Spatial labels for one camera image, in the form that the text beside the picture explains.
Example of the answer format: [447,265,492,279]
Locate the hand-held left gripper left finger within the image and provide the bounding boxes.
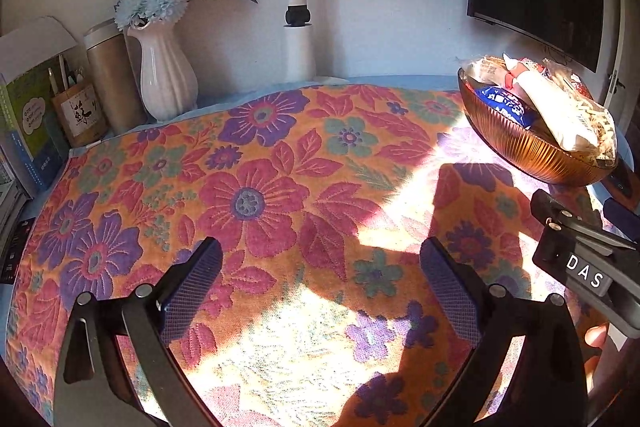
[52,237,226,427]

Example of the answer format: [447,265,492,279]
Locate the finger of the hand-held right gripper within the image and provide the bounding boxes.
[530,189,640,253]
[605,198,640,238]

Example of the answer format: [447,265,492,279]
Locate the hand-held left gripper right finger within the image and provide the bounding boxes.
[420,237,588,427]

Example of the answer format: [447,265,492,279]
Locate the amber ribbed glass bowl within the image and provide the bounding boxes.
[457,67,621,186]

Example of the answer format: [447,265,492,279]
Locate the beige paper snack packet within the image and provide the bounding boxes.
[502,53,601,152]

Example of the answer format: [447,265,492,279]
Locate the person's right hand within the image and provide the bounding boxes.
[582,322,611,388]

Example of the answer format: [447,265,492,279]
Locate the black device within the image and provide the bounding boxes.
[602,162,640,202]

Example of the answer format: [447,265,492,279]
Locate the blue snack packet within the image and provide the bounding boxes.
[472,86,533,130]

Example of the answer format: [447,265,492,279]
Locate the floral table cloth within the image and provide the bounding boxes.
[5,77,621,427]

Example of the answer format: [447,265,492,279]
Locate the small red snack packet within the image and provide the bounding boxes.
[517,57,548,76]

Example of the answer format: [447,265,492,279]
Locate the white door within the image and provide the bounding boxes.
[602,0,640,128]

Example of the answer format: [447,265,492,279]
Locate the brown pen holder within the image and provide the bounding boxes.
[51,82,108,148]

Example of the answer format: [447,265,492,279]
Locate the white ribbed vase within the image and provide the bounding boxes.
[126,21,198,122]

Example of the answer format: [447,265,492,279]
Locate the beige thermos bottle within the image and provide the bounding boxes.
[82,19,146,135]

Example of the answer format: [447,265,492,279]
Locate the green book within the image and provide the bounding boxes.
[0,72,68,198]

